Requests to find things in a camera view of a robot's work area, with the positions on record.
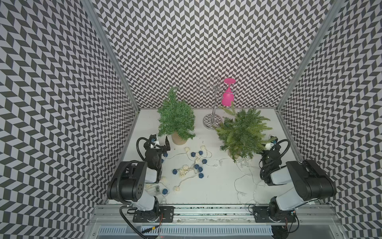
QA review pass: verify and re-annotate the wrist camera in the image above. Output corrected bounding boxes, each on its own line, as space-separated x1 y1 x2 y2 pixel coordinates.
265 137 278 150
149 134 160 148

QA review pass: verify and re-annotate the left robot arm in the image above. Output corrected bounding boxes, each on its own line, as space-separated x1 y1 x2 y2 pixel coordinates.
106 134 175 223

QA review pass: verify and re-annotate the light green christmas tree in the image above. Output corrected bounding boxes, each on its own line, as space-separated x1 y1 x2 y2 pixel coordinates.
215 104 276 162

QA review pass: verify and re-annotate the blue and white ball garland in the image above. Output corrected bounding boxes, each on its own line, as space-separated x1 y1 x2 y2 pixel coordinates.
158 145 219 197

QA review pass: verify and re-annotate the chrome wire glass rack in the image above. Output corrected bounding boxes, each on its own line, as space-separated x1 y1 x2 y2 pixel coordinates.
195 75 222 130

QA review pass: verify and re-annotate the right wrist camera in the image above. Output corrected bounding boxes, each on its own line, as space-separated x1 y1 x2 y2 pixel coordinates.
265 137 278 150

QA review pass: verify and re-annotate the pink plastic wine glass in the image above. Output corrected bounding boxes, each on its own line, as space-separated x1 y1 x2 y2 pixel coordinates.
221 78 236 107

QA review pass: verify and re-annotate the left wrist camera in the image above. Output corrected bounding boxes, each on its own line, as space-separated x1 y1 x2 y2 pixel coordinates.
149 134 160 148

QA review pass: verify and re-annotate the dark green small christmas tree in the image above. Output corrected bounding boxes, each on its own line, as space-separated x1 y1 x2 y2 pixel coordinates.
157 87 196 145

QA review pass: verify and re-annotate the garland battery box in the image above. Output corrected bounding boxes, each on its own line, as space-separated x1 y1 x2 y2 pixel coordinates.
145 184 163 196

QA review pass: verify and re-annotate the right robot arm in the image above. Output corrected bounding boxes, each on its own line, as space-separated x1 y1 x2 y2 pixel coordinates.
252 139 337 225

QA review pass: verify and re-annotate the clear bulb string light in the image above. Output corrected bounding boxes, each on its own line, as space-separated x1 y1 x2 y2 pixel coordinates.
214 157 270 205

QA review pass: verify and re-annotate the metal front rail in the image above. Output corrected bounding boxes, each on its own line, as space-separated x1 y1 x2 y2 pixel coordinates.
89 204 341 226

